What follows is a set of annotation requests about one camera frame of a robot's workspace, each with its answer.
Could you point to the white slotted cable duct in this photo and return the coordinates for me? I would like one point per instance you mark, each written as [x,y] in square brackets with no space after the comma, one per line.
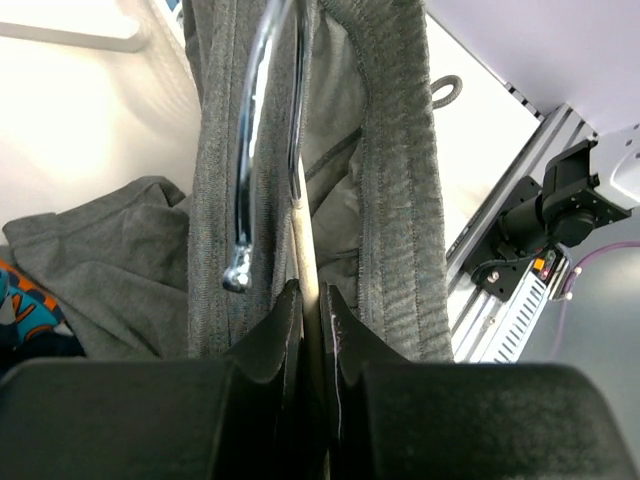
[521,317]

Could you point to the patterned navy orange shorts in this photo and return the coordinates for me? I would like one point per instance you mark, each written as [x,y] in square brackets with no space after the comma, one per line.
[27,311]

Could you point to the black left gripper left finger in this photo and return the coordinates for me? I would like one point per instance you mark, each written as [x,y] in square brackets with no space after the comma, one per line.
[230,417]

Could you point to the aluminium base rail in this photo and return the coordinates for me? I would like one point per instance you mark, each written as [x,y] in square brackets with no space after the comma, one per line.
[483,271]

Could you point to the grey knit shorts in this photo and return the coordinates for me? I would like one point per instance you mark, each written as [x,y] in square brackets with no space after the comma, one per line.
[138,272]

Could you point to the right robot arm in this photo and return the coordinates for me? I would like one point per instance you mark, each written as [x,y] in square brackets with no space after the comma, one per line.
[590,185]

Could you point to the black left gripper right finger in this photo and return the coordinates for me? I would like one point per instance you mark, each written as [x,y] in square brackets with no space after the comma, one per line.
[392,418]

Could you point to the white hanger with grey shorts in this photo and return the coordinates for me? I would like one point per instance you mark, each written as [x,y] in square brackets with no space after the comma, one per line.
[237,277]

